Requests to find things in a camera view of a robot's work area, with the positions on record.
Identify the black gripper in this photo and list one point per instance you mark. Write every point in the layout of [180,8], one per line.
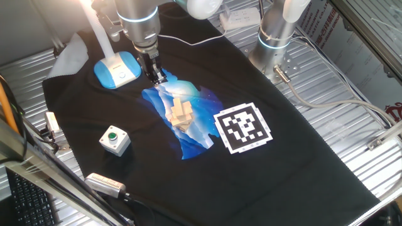
[150,61]

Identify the blue and white desk lamp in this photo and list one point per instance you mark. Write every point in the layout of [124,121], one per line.
[110,75]

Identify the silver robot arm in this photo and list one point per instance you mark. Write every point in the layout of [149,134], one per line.
[138,19]

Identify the white box with green button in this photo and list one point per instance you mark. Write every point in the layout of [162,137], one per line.
[114,143]

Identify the wooden block puzzle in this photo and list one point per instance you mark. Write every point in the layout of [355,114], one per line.
[179,114]

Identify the white cloth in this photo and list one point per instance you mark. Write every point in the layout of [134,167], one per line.
[69,59]

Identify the black and white marker tag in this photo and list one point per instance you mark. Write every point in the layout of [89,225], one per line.
[243,128]

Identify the white power strip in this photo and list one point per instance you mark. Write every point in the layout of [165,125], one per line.
[240,18]

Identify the black cloth with blue print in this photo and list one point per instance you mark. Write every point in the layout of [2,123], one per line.
[251,188]

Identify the black keyboard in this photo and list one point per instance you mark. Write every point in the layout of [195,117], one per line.
[31,204]

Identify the board with red lettering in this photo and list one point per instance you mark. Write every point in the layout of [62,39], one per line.
[361,62]

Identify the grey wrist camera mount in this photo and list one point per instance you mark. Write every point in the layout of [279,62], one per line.
[113,27]

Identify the small silver camera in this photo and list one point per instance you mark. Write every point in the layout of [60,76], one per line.
[51,121]

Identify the silver camera with vents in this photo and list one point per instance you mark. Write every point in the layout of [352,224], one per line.
[103,185]

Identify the aluminium frame bar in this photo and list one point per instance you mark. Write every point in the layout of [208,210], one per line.
[31,166]

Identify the dark metal frame rail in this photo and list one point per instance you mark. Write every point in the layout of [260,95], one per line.
[370,34]

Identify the metal angle bracket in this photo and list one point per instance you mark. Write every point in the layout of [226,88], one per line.
[383,136]

